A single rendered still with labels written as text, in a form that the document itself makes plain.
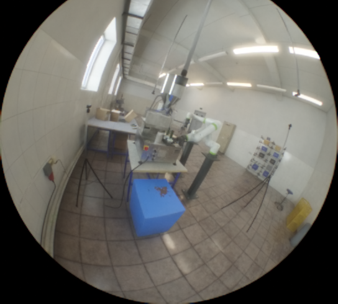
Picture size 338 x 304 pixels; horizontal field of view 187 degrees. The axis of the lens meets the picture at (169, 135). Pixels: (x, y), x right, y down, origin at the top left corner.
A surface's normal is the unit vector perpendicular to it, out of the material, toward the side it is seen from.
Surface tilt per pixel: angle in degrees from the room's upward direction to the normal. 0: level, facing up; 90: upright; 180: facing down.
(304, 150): 90
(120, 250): 0
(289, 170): 90
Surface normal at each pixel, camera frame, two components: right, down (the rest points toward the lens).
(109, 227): 0.31, -0.92
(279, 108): -0.86, -0.16
